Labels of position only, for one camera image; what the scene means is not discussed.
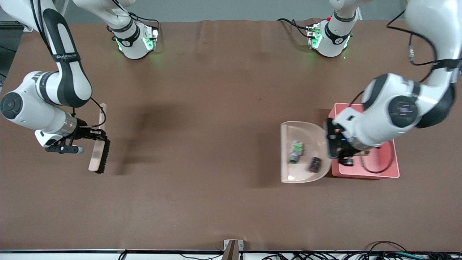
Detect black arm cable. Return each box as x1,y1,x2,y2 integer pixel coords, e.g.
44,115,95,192
31,0,107,129
349,10,439,174

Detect aluminium frame profile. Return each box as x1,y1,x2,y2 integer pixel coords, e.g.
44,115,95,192
0,21,24,32

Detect metal table edge bracket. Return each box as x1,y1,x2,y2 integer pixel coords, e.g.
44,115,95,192
223,240,244,260

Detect beige brush with black bristles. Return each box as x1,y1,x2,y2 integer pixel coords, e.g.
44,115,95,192
88,103,110,174

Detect black right base cable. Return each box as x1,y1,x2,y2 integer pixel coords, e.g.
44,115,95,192
128,11,161,38

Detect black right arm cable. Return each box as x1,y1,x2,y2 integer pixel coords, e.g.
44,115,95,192
31,0,107,129

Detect black table edge strip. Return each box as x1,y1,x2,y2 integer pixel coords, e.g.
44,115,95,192
0,249,462,254

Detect black looped cable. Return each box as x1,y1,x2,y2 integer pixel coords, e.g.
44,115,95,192
366,241,410,260

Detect pink plastic bin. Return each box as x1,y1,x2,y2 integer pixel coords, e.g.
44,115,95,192
328,103,400,179

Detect black base cable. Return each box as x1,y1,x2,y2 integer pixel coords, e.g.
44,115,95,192
277,18,313,37
128,11,161,38

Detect black left base cable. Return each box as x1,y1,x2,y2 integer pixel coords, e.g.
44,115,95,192
277,18,313,37

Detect beige plastic dustpan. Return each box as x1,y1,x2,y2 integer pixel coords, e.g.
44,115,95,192
280,121,332,183

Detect brown table mat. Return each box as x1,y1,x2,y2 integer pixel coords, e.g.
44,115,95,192
0,19,462,251

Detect white green push-button switch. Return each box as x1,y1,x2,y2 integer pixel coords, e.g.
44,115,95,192
289,141,304,164

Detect teal cable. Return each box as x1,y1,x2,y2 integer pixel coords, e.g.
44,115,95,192
392,252,428,259

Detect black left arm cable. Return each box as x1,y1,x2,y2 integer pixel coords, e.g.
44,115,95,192
349,10,439,174

